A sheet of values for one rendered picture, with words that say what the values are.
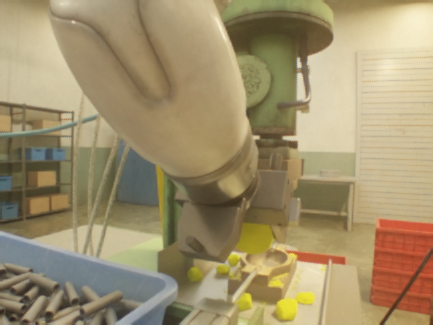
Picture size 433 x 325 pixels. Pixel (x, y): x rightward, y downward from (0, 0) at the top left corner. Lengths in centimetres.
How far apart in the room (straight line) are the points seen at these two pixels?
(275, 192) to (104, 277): 33
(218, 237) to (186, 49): 18
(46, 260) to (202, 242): 42
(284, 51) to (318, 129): 545
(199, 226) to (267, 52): 33
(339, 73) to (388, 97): 98
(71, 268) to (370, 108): 571
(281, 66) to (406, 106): 558
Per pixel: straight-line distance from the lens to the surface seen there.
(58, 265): 63
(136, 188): 696
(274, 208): 32
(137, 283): 50
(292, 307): 48
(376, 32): 639
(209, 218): 29
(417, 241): 275
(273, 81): 51
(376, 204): 599
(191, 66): 17
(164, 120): 18
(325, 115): 599
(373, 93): 602
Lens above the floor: 124
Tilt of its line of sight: 2 degrees down
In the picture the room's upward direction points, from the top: 1 degrees clockwise
